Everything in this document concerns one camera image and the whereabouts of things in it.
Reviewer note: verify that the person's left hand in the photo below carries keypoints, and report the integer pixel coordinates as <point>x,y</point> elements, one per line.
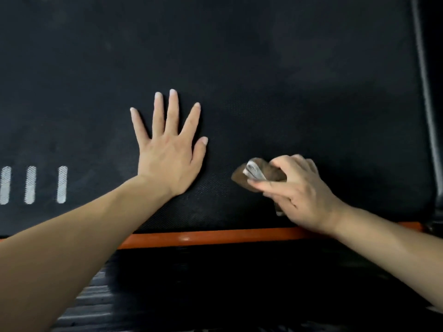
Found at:
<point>169,159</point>

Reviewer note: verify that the person's right hand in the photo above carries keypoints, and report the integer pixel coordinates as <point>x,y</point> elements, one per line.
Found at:
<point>308,200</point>

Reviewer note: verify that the brown and grey cleaning cloth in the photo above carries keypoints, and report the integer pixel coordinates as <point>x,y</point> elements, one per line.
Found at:
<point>256,172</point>

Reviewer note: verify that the person's right forearm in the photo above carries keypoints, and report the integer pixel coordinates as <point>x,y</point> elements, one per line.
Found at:
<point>391,245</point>

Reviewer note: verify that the person's left forearm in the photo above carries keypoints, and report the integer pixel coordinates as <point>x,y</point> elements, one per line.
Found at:
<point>62,252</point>

